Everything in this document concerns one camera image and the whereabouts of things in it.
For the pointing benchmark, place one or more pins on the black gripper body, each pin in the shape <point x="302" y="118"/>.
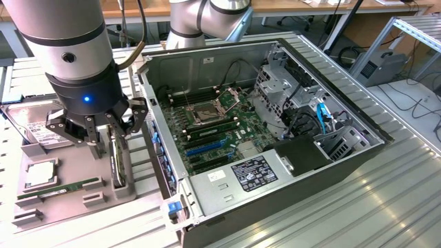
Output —
<point x="85" y="98"/>

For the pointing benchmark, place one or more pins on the green graphics card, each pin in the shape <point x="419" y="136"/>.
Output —
<point x="117" y="160"/>

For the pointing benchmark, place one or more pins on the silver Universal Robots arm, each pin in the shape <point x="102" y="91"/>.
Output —
<point x="61" y="31"/>

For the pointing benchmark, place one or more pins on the hard disk in blue carrier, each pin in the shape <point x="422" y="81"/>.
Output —
<point x="20" y="116"/>

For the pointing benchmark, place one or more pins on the CPU socket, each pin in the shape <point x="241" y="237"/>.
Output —
<point x="204" y="113"/>

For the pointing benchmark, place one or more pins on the silver CPU chip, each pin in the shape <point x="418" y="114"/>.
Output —
<point x="40" y="174"/>

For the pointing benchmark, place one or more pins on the green RAM stick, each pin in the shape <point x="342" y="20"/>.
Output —
<point x="54" y="192"/>
<point x="206" y="132"/>

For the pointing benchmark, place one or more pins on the black expansion slot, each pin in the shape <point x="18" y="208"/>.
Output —
<point x="202" y="143"/>

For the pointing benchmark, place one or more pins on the blue expansion slot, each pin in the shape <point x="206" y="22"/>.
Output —
<point x="206" y="149"/>

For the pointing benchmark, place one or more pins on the metal socket cover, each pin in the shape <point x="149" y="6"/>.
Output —
<point x="237" y="102"/>

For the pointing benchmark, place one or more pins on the grey parts rack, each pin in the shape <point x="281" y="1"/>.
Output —
<point x="68" y="206"/>

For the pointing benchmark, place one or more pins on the green motherboard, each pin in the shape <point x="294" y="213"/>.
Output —
<point x="254" y="134"/>

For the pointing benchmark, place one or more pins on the silver chipset heatsink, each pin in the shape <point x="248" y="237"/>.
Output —
<point x="248" y="149"/>

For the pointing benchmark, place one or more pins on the blue case latch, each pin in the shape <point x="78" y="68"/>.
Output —
<point x="173" y="208"/>

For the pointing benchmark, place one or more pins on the silver power supply unit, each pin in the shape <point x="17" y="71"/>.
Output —
<point x="213" y="196"/>

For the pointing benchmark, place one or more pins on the silver drive cage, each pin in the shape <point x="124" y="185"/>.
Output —
<point x="278" y="80"/>

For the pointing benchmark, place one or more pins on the black plastic air shroud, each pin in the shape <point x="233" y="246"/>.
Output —
<point x="302" y="157"/>

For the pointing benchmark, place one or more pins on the open black PC case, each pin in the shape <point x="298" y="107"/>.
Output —
<point x="241" y="224"/>

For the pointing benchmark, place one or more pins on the black office chair base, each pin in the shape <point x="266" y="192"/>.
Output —
<point x="296" y="18"/>

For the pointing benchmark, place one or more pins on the silver disk bay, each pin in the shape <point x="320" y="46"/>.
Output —
<point x="341" y="147"/>

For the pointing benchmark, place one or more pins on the black stand pole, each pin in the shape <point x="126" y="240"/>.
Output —
<point x="345" y="22"/>

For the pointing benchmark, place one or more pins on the grey box unit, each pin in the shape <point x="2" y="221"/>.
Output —
<point x="385" y="69"/>

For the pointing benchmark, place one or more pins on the aluminium profile rack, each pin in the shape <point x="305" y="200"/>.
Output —
<point x="419" y="25"/>

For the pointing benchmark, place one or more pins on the wooden desk with white frame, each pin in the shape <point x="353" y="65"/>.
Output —
<point x="154" y="11"/>
<point x="378" y="9"/>

